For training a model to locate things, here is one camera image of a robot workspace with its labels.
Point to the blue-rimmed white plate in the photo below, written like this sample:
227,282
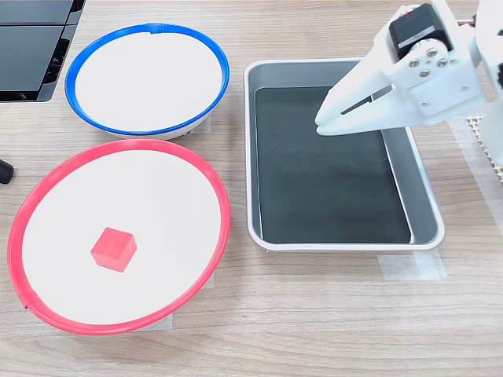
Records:
149,78

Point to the steel tray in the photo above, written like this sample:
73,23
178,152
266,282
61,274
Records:
426,220

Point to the black tray mat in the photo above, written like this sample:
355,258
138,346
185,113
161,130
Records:
326,188

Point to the black glossy device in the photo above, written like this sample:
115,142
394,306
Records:
27,59

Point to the clear tape strip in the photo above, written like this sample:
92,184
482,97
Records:
157,323
412,268

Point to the pale perforated base plate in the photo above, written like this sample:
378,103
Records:
496,157

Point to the red-rimmed white plate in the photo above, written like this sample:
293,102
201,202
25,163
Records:
157,196

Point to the small red cube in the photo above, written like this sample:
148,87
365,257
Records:
112,249

